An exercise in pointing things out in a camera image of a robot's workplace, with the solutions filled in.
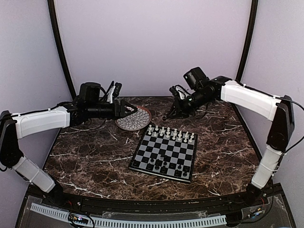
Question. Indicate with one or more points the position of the black left corner frame post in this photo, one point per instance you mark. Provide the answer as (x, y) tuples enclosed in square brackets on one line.
[(60, 49)]

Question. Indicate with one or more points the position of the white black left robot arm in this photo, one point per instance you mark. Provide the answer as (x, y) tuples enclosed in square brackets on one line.
[(25, 138)]

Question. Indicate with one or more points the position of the black front frame rail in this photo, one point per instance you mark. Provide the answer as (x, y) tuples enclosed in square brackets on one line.
[(227, 204)]

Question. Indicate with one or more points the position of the white slotted cable duct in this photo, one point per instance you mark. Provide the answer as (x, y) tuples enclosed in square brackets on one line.
[(128, 220)]

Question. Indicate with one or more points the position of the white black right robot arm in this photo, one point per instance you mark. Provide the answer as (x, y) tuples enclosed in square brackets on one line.
[(271, 128)]

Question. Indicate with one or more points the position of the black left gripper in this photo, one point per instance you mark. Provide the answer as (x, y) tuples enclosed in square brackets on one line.
[(121, 113)]

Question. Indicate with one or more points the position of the black white chess board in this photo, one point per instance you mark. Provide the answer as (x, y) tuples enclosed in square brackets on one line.
[(166, 152)]

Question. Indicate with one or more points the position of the black right corner frame post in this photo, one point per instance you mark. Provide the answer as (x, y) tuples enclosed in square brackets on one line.
[(248, 39)]

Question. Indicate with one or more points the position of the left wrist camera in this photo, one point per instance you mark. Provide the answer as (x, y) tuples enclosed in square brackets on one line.
[(89, 92)]

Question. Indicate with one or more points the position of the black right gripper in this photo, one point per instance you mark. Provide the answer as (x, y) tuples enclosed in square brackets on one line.
[(181, 112)]

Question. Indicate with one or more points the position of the floral patterned ceramic plate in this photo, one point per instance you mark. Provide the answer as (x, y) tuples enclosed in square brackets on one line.
[(136, 121)]

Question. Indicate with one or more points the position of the black corner frame post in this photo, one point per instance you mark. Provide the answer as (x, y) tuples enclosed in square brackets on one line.
[(60, 49), (248, 39)]

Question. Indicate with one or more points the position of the white far rook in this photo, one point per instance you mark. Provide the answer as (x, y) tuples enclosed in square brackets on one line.
[(192, 137)]

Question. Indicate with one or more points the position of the white queen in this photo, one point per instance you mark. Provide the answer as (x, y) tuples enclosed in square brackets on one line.
[(168, 132)]

